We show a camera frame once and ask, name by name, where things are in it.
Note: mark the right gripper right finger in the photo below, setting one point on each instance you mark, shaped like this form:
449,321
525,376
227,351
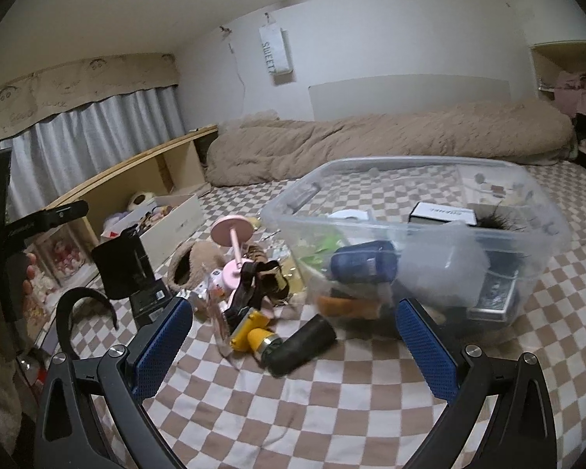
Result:
453,376

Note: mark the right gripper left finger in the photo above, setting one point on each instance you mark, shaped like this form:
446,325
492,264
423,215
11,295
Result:
130,374

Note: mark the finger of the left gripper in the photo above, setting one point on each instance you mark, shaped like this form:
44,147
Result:
48,219

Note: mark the navy blue bottle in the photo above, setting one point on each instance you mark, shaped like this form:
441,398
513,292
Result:
373,262

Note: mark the orange cream tube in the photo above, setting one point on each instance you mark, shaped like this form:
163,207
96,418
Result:
344,307

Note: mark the wooden bedside shelf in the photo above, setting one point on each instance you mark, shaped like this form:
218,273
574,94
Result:
175,167

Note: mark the grey curtain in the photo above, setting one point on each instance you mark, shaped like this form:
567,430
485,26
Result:
59,153

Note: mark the black headband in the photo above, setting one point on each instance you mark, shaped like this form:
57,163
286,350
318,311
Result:
69,312

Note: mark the black playing card box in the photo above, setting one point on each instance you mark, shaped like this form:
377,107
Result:
497,299

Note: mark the black product box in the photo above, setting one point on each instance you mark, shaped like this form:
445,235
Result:
125,271

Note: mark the checkered bed sheet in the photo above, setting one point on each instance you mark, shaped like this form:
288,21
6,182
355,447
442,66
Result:
364,404

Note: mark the frosted plastic container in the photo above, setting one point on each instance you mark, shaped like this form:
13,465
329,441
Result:
443,266

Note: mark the white box of toys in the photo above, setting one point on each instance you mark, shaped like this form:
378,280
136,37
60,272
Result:
162,224

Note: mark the beige curtain valance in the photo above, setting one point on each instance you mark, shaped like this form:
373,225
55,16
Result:
35,97

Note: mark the gummy vitamin jar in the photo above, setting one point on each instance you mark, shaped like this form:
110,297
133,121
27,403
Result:
214,287

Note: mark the beige fuzzy slipper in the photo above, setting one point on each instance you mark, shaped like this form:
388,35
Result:
191,264

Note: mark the yellow headlamp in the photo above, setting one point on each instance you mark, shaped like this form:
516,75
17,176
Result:
252,335

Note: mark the clear plastic storage bin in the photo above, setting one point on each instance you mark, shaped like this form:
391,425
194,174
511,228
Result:
390,187

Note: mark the black foam cylinder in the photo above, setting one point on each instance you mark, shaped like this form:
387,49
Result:
316,336

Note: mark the black feather fluff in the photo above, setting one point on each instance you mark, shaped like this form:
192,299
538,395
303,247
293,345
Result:
512,218

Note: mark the white Chanel box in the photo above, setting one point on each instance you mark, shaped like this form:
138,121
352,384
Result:
432,213

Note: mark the green patterned packet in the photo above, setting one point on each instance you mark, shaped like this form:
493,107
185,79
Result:
318,255

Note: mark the white tray with blocks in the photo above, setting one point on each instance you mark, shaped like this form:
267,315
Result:
494,185

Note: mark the white fan-shaped package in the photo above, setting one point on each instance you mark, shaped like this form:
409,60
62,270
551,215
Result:
364,215

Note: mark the beige quilted duvet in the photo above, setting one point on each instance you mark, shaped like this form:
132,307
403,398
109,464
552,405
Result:
267,150

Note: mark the white hanging Sweet bag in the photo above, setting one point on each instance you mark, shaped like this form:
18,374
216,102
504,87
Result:
275,49

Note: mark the white headboard panel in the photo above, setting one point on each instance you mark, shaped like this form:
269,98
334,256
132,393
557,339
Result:
396,94

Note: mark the closet shelf with clothes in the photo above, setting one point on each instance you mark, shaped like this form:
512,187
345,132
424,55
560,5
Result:
560,69

